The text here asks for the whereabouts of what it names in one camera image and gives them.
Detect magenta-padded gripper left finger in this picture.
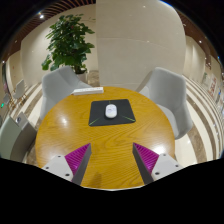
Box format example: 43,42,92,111
41,143,92,186

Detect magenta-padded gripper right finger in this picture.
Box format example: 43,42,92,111
132,142,185,186

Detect white printed computer mouse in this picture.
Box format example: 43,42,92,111
104,103,118,119

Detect black square mouse pad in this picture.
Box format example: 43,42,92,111
88,98,137,127

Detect grey shell chair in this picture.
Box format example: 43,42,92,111
135,66,194,140
39,65,93,121

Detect white power strip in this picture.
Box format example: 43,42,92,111
73,86,105,96

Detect small grey wooden-legged chair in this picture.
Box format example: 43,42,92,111
13,78,27,101
2,93,13,108

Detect large green potted plant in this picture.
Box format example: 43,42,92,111
41,13,96,75

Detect ceiling spot lights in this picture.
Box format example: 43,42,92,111
1,4,214,64

